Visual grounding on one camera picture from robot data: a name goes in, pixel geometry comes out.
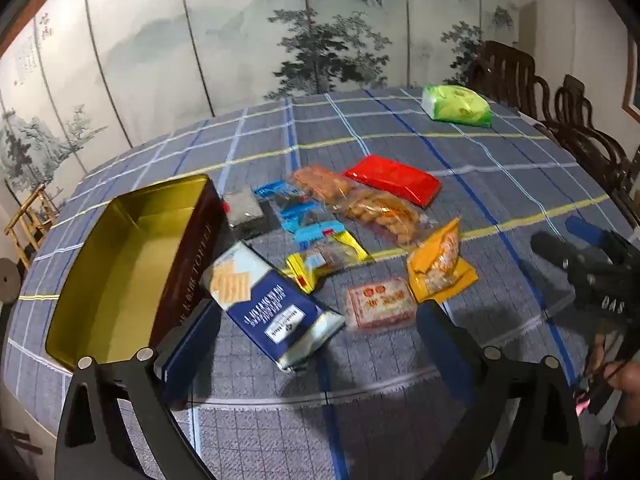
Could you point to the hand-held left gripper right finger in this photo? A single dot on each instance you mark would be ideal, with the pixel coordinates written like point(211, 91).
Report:
point(442, 347)

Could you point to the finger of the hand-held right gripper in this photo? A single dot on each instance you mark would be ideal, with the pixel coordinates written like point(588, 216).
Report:
point(550, 250)
point(585, 232)

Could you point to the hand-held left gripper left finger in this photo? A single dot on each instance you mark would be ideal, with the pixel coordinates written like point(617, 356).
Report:
point(192, 345)

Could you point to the pink printed cake packet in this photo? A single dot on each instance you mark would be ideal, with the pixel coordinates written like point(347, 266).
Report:
point(382, 305)

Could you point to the orange snack packet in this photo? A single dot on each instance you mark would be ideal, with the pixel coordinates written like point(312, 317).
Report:
point(440, 265)

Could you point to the blue cracker packet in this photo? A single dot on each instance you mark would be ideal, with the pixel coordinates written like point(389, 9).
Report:
point(270, 310)

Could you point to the gold rectangular tin box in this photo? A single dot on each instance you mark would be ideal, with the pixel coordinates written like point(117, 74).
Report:
point(125, 260)

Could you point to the large clear fried snack bag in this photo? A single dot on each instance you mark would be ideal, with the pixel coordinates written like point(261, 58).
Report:
point(387, 215)

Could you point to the yellow candy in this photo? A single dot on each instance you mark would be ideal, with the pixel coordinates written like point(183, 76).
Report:
point(325, 260)

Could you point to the silver foil packet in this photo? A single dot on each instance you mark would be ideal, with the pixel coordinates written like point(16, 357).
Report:
point(243, 207)

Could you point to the blue candy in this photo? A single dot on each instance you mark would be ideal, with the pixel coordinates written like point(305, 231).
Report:
point(267, 191)
point(315, 234)
point(300, 212)

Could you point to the red snack packet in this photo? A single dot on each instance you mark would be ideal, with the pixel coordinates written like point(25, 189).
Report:
point(395, 180)

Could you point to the small clear fried snack bag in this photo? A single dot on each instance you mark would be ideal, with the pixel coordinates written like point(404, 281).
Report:
point(320, 184)

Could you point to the person's right hand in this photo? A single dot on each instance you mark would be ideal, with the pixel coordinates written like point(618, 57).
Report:
point(627, 390)

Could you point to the dark wooden chair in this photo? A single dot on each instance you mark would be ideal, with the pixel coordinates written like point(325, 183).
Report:
point(505, 70)
point(580, 120)
point(631, 180)

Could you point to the green tissue pack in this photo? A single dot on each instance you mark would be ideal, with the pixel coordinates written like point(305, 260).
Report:
point(455, 104)

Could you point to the round millstone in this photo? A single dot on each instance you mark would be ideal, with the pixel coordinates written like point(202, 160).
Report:
point(9, 280)

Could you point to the light wooden stool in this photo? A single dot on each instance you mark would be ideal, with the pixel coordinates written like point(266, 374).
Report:
point(35, 215)

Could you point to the blue plaid tablecloth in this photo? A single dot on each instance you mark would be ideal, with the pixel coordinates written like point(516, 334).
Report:
point(350, 125)

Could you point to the painted landscape folding screen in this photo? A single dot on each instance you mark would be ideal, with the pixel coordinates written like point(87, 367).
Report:
point(250, 35)

